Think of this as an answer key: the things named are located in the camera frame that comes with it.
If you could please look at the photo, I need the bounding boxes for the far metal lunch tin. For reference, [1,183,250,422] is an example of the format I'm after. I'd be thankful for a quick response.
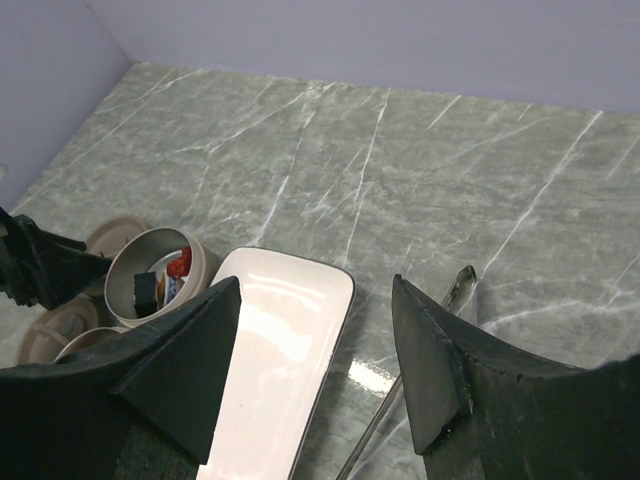
[104,227,220,328]

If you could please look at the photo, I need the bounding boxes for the brown tin lid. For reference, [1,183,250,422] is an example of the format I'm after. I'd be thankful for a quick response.
[86,215,150,258]
[15,296,114,365]

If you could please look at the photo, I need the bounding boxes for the metal tongs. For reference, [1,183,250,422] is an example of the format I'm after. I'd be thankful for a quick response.
[336,265,478,480]

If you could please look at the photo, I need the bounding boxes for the sushi roll piece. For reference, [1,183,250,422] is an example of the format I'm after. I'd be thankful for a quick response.
[134,272,158,318]

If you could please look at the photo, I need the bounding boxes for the near metal lunch tin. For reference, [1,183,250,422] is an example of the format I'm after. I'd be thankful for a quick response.
[54,327,129,363]

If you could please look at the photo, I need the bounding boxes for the red sausage piece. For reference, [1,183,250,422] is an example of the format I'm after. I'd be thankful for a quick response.
[166,247,192,278]

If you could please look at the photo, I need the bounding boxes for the white rectangular plate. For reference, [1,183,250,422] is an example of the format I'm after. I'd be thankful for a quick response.
[197,247,355,479]

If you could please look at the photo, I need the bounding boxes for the metal lunch tin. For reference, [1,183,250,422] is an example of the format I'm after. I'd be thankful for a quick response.
[54,327,129,363]
[104,227,220,328]

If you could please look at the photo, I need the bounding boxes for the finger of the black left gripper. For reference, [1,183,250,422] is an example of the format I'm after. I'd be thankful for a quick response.
[1,210,112,310]

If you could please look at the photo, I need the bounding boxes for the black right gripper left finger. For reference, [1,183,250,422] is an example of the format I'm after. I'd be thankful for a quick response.
[1,277,241,479]

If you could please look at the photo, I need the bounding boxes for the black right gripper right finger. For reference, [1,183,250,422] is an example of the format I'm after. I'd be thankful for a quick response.
[392,276,639,479]

